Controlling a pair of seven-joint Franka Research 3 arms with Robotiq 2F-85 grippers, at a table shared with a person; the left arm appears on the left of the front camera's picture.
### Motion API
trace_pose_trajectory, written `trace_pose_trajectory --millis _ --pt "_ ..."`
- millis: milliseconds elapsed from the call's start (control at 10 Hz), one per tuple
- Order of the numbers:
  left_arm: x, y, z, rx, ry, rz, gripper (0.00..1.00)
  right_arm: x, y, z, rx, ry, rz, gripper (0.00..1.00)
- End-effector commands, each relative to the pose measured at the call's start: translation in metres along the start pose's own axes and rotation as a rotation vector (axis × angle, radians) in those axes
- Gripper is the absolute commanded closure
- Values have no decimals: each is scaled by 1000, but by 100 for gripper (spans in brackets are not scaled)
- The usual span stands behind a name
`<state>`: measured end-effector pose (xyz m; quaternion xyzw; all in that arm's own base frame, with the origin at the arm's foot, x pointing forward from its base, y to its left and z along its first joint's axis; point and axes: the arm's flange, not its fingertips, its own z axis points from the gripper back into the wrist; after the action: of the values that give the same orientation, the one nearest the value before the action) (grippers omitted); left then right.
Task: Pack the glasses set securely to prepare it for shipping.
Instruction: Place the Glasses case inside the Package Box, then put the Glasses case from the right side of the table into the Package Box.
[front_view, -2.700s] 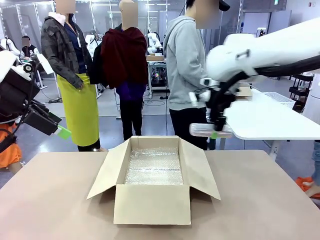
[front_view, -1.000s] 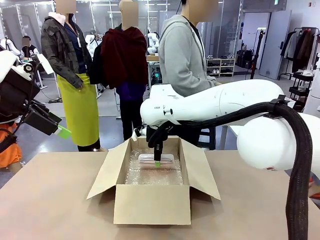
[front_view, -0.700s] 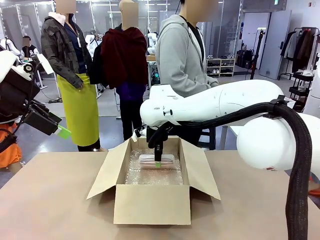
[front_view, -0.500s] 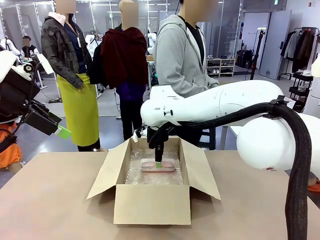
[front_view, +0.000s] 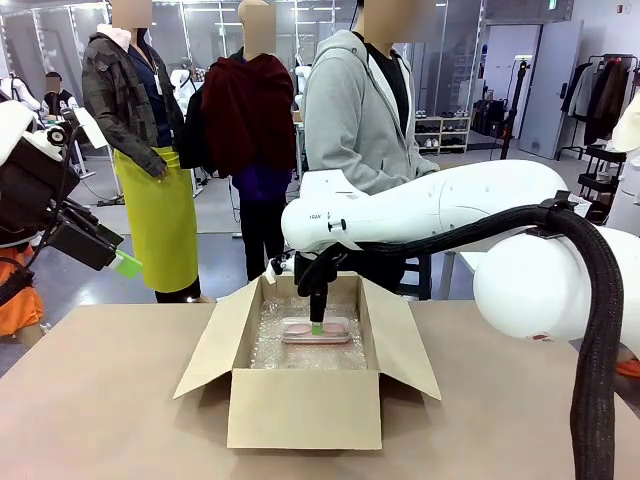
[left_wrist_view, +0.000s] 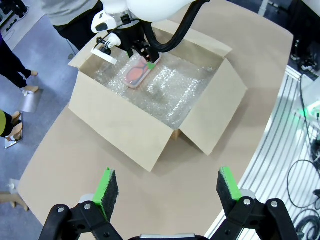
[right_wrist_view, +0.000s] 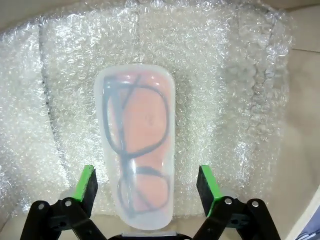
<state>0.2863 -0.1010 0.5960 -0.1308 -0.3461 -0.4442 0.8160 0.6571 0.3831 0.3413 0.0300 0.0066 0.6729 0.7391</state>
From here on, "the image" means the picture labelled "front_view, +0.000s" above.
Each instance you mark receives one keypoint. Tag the wooden shoe rack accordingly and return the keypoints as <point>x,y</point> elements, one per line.
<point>442,135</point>

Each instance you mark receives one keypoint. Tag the pink translucent glasses case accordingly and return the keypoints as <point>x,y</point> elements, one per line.
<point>300,336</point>

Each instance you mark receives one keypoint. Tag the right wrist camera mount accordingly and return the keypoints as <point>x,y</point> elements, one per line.
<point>280,265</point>

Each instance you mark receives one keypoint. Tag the black utility cart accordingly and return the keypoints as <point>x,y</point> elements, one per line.
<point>602,175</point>

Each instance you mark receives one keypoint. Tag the black tripod stand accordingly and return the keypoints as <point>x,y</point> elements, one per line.
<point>512,110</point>

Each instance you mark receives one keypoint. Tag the seated person in varsity jacket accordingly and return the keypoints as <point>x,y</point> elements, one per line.
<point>59,100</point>

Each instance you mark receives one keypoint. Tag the person in gray hoodie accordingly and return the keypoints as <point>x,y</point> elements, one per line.
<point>350,125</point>

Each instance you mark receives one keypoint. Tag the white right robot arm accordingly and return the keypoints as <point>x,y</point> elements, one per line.
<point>450,205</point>

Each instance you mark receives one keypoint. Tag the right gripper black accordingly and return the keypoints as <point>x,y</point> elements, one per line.
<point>302,265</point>

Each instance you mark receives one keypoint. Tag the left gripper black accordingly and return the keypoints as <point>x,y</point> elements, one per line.
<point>82,240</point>

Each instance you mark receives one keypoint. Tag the orange fabric bundle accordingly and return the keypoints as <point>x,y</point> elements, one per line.
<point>20,300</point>
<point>629,367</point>

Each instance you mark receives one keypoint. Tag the gray door panel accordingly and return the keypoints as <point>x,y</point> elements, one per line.
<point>547,90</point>

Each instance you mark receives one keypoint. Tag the brown cardboard shipping box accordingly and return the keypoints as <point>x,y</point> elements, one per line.
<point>305,410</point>

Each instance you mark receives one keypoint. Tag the clothes rack with coats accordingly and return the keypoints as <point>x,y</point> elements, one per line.
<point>600,95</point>

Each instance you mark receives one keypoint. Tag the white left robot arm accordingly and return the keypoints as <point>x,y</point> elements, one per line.
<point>12,132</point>

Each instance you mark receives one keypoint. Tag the clear bubble wrap sheet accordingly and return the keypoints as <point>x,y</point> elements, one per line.
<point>300,355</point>

